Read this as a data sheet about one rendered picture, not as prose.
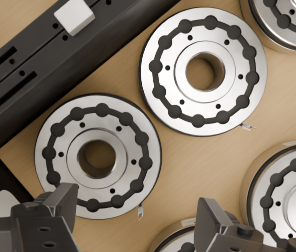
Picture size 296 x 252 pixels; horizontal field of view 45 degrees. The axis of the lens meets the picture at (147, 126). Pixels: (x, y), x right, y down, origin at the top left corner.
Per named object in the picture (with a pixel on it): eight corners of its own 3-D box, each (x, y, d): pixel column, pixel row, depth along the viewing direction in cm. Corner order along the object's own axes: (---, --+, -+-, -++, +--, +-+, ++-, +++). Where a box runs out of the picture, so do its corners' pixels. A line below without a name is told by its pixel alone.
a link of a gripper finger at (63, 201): (60, 207, 12) (79, 181, 16) (40, 205, 12) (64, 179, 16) (54, 269, 12) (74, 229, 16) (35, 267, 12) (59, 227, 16)
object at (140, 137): (90, 242, 30) (89, 244, 29) (10, 148, 29) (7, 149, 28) (185, 165, 29) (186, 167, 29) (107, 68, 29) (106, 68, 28)
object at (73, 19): (72, 37, 21) (68, 33, 20) (57, 18, 21) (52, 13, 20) (96, 17, 21) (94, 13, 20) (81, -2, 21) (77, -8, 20)
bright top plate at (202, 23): (191, 160, 29) (192, 161, 29) (114, 62, 29) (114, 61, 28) (290, 83, 29) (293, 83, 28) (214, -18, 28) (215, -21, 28)
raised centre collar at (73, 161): (93, 200, 29) (92, 202, 28) (54, 153, 29) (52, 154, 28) (141, 162, 29) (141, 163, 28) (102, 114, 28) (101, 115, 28)
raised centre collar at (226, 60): (198, 116, 29) (199, 116, 28) (160, 67, 28) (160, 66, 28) (247, 77, 28) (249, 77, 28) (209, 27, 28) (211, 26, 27)
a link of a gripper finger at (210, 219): (207, 284, 13) (192, 241, 16) (226, 286, 13) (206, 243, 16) (215, 223, 12) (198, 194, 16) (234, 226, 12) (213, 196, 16)
